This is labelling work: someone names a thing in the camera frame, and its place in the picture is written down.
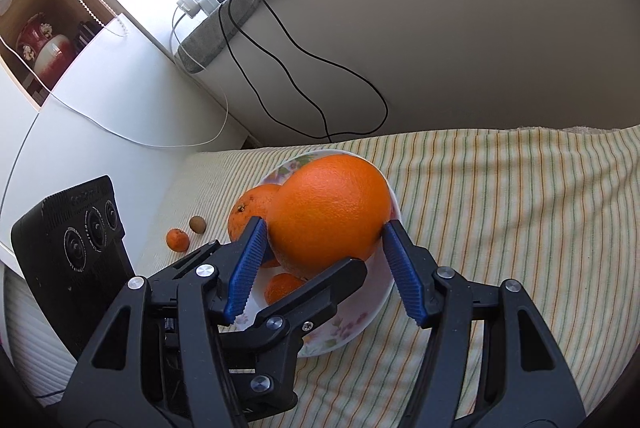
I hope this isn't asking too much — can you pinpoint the wooden shelf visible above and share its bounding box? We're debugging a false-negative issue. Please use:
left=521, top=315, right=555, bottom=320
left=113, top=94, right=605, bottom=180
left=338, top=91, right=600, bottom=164
left=0, top=0, right=121, bottom=109

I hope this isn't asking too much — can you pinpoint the tangerine with stem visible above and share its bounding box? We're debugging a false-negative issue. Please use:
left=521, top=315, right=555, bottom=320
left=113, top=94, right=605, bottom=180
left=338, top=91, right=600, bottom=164
left=264, top=273, right=307, bottom=306

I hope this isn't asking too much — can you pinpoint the large orange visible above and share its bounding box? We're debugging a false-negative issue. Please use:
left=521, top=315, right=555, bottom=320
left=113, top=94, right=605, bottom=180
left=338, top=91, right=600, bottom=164
left=228, top=184, right=283, bottom=259
left=269, top=156, right=393, bottom=279

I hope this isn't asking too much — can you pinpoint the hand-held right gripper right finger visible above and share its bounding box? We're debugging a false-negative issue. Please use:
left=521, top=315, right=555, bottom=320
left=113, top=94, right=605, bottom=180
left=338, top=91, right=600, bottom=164
left=381, top=219, right=586, bottom=428

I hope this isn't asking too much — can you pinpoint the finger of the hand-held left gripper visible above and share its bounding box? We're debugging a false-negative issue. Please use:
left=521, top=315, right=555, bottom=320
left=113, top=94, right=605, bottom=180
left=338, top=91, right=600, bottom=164
left=222, top=357, right=300, bottom=423
left=215, top=259, right=369, bottom=359

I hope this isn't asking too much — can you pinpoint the white floral bowl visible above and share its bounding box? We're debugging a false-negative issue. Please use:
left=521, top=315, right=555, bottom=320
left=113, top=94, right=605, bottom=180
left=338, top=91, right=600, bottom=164
left=235, top=149, right=402, bottom=359

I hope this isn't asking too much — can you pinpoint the striped cloth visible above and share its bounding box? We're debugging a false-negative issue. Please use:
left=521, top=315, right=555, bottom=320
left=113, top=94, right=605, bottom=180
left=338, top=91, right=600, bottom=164
left=5, top=125, right=640, bottom=424

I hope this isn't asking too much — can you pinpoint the small tangerine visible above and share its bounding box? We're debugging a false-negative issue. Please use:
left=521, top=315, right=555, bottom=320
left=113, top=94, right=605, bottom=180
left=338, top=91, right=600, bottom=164
left=166, top=228, right=190, bottom=253

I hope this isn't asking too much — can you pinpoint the black cable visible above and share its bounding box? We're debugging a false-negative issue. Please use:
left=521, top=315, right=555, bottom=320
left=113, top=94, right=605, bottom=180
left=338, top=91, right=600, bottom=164
left=247, top=0, right=389, bottom=143
left=217, top=0, right=333, bottom=143
left=227, top=0, right=333, bottom=143

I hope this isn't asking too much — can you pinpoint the red and white vase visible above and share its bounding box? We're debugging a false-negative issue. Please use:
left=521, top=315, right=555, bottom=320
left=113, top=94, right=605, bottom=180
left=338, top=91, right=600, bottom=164
left=15, top=12, right=77, bottom=88

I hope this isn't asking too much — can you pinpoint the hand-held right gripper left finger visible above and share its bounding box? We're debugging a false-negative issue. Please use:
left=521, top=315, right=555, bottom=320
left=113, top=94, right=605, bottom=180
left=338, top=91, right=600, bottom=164
left=57, top=217, right=271, bottom=428

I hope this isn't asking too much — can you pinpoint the white cabinet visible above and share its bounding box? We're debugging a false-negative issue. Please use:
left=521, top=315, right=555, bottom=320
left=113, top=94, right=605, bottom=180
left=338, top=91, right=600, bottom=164
left=0, top=15, right=251, bottom=279

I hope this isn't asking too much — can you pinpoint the long white cable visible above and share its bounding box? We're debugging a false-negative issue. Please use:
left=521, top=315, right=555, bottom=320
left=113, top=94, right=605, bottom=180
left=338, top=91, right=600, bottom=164
left=0, top=2, right=230, bottom=219

